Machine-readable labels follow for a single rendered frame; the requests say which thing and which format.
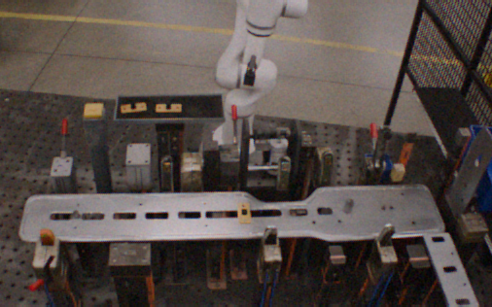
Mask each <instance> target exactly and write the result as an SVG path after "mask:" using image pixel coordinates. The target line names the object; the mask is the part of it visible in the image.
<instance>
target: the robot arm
mask: <svg viewBox="0 0 492 307"><path fill-rule="evenodd" d="M235 2H236V20H235V27H234V33H233V35H232V38H231V41H230V43H229V44H228V48H227V49H226V51H225V52H224V53H223V54H222V55H221V57H220V59H219V60H218V62H217V64H216V66H215V70H214V79H215V81H216V83H217V84H218V85H220V86H222V87H224V88H231V91H229V92H228V94H227V96H226V100H225V107H224V108H225V117H226V122H223V125H221V126H220V127H219V128H217V130H216V131H215V133H214V136H213V141H218V142H219V145H220V144H233V142H232V138H233V121H232V120H231V105H237V115H238V121H237V136H238V139H239V143H238V149H239V154H240V148H241V138H242V121H243V119H248V121H249V125H250V134H252V123H253V121H254V114H255V109H256V105H257V102H258V101H259V100H261V98H263V97H264V96H265V95H267V94H268V93H269V92H270V91H271V90H273V89H274V87H275V85H276V80H277V69H276V66H275V65H274V63H273V62H272V61H270V60H267V59H262V57H263V54H264V48H265V44H266V41H267V37H269V36H270V35H272V33H273V32H274V31H275V27H276V23H277V19H279V18H280V17H288V18H301V17H303V16H304V15H305V14H306V12H307V8H308V0H235ZM244 51H245V52H244ZM243 52H244V56H243V57H240V55H241V54H242V53H243Z"/></svg>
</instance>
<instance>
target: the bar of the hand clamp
mask: <svg viewBox="0 0 492 307"><path fill-rule="evenodd" d="M391 138H392V134H391V127H390V125H380V126H379V131H378V134H377V138H376V143H375V146H374V155H373V159H372V162H373V170H372V172H374V166H375V162H376V160H377V159H380V160H379V164H380V167H379V168H378V170H379V172H382V166H383V161H384V158H385V154H386V151H387V147H388V144H389V140H390V139H391Z"/></svg>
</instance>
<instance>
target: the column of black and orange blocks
mask: <svg viewBox="0 0 492 307"><path fill-rule="evenodd" d="M470 138H471V133H470V132H469V129H468V128H459V129H458V131H457V132H456V137H455V139H454V141H453V143H452V145H451V149H450V153H447V155H446V157H447V159H446V161H445V163H444V164H443V166H442V168H441V171H440V176H438V178H437V182H436V184H435V187H434V188H433V190H432V192H431V195H432V196H433V197H434V199H435V203H436V205H437V207H438V208H439V205H440V203H441V201H442V199H443V197H444V195H445V192H446V190H447V188H448V186H449V185H450V183H451V179H452V177H453V176H454V174H455V172H456V168H457V166H458V164H459V162H460V160H461V157H462V155H463V153H464V151H465V148H466V147H467V145H468V143H469V140H470Z"/></svg>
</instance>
